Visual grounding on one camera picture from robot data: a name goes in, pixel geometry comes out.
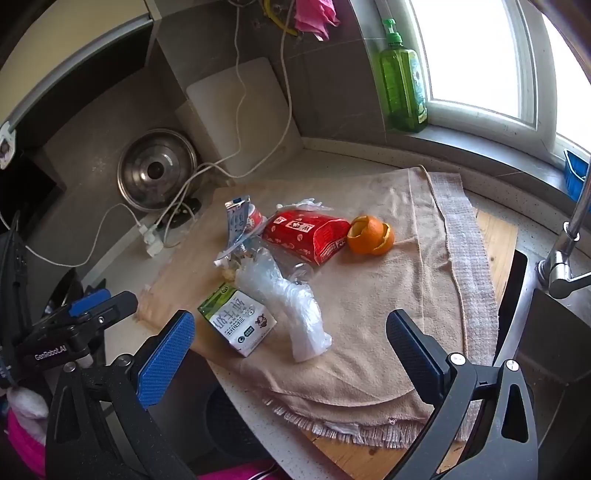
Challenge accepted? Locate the green soap pump bottle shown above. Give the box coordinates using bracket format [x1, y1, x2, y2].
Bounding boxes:
[379, 18, 429, 134]

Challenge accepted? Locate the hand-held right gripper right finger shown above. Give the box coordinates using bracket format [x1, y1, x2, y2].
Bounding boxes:
[385, 309, 539, 480]

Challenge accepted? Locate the white power strip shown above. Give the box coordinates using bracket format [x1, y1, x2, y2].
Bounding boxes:
[137, 222, 167, 258]

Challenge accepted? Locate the yellow hose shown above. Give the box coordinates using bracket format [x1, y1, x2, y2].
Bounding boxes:
[263, 0, 298, 37]

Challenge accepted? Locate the green and white milk carton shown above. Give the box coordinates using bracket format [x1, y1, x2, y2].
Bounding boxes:
[198, 282, 278, 358]

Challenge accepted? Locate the beige towel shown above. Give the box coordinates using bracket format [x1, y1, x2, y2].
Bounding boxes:
[139, 166, 467, 423]

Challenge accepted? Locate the pink cloth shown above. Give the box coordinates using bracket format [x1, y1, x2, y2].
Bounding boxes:
[294, 0, 341, 41]

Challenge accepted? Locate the black trash bin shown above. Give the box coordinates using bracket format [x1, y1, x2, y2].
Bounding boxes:
[194, 378, 278, 467]

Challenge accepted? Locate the beige wall cabinet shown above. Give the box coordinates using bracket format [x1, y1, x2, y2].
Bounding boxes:
[0, 0, 153, 132]

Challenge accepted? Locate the white cutting board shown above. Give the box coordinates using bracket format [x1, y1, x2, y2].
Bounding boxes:
[175, 58, 301, 178]

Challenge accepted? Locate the steel faucet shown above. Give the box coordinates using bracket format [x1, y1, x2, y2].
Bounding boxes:
[536, 152, 591, 301]

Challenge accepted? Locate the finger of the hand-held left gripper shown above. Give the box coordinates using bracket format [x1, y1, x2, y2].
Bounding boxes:
[76, 291, 139, 330]
[46, 290, 112, 325]

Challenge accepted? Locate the white cable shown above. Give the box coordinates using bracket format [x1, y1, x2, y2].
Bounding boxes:
[0, 203, 144, 267]
[157, 18, 295, 232]
[154, 0, 247, 229]

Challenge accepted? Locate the steel pot lid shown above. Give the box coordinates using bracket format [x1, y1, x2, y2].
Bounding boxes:
[117, 128, 199, 213]

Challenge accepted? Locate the pink clothing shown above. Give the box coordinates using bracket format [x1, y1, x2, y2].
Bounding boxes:
[0, 383, 287, 480]

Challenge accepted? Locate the blue plastic basket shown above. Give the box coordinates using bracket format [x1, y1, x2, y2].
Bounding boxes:
[563, 148, 591, 204]

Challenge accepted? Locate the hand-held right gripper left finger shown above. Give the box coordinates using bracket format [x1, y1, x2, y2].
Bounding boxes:
[46, 310, 197, 480]

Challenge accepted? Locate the wooden board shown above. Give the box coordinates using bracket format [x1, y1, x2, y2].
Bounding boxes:
[314, 208, 520, 480]

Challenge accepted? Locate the orange peel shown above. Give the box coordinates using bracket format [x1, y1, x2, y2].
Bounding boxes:
[346, 215, 396, 256]

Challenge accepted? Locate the red yogurt cup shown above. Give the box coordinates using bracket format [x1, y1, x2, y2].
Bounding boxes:
[245, 205, 269, 236]

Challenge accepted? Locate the red tissue pack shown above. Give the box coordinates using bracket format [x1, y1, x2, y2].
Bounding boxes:
[262, 198, 352, 267]

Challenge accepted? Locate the steel sink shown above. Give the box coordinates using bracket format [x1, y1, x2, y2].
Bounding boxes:
[494, 249, 591, 480]

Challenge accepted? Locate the white window frame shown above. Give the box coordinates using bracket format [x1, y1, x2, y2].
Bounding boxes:
[374, 0, 591, 167]

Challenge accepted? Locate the clear plastic glove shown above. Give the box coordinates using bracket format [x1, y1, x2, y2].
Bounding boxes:
[235, 247, 333, 363]

